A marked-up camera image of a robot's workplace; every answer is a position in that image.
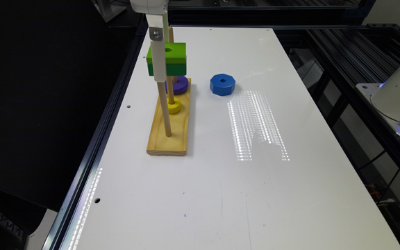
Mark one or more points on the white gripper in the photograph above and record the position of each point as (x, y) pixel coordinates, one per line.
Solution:
(157, 19)

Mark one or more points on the green square block with hole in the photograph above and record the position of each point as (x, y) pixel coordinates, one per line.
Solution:
(176, 59)

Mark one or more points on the blue octagonal block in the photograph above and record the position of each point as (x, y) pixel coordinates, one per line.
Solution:
(222, 84)

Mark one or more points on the rear wooden peg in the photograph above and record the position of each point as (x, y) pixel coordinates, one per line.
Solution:
(171, 40)

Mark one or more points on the wooden peg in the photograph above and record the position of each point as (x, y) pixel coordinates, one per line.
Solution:
(164, 108)
(171, 40)
(170, 91)

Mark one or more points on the front wooden peg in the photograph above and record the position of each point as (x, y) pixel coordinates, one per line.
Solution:
(164, 108)

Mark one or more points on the middle wooden peg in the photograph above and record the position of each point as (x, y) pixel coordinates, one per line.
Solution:
(170, 91)

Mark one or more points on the purple ring block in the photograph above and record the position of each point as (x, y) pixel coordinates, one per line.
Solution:
(181, 86)

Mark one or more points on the yellow ring block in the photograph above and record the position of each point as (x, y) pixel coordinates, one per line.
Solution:
(174, 107)

